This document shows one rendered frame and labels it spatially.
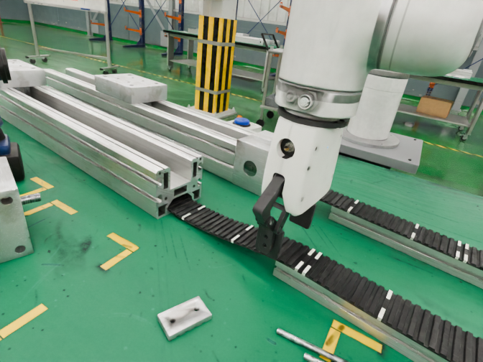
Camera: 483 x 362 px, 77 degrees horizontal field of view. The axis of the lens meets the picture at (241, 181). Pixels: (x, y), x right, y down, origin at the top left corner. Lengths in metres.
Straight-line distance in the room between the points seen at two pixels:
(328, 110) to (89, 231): 0.36
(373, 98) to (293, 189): 0.66
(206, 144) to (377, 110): 0.52
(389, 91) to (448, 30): 0.67
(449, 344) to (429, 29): 0.29
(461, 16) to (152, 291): 0.38
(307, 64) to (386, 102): 0.67
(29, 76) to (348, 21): 0.82
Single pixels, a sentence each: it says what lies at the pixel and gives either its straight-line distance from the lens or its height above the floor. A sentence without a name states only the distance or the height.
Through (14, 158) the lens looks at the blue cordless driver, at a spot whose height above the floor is 0.83.
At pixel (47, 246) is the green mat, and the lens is 0.48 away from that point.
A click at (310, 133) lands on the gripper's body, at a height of 0.99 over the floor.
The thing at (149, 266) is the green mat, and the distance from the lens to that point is 0.42.
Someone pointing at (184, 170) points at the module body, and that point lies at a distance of 0.52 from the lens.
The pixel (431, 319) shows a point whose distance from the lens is 0.41.
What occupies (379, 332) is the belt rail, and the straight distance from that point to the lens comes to 0.40.
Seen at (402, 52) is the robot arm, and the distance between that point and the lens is 0.29.
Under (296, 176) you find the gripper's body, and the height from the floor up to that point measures 0.94.
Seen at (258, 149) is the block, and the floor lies 0.87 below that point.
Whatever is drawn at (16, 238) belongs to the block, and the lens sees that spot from 0.46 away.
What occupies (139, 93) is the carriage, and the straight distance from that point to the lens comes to 0.81.
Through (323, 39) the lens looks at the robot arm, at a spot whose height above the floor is 1.07.
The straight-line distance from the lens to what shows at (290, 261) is 0.40.
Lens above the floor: 1.07
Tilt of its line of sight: 27 degrees down
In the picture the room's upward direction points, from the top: 8 degrees clockwise
